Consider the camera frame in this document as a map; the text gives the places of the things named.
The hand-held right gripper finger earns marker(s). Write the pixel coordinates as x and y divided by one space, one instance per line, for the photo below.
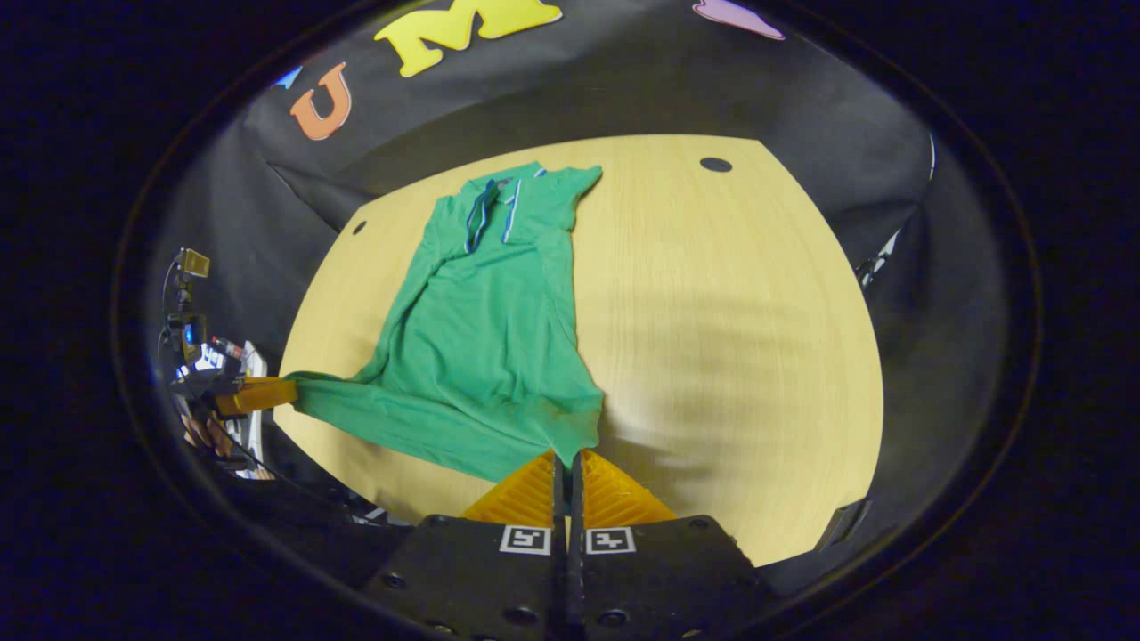
577 485
558 485

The green T-shirt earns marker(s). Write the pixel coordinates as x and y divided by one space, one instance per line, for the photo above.
481 338

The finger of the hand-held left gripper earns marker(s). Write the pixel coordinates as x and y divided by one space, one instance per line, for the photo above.
258 394

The black backdrop cloth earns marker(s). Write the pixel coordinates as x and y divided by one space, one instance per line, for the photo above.
623 80

